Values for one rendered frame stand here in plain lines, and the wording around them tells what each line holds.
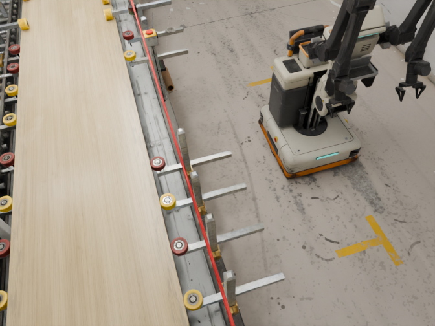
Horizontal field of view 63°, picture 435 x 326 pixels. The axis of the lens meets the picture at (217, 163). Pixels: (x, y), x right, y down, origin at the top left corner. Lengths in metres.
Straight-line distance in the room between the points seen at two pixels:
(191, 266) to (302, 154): 1.29
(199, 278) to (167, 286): 0.33
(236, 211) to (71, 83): 1.48
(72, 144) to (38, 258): 0.67
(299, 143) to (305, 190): 0.38
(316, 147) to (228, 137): 0.82
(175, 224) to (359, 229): 1.43
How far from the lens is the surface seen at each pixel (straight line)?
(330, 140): 2.88
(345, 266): 2.68
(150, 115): 2.57
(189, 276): 1.90
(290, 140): 2.82
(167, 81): 3.66
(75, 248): 1.79
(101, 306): 1.65
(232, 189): 1.85
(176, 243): 1.67
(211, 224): 1.43
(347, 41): 1.84
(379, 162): 3.24
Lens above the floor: 2.41
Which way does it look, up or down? 53 degrees down
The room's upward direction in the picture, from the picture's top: 4 degrees counter-clockwise
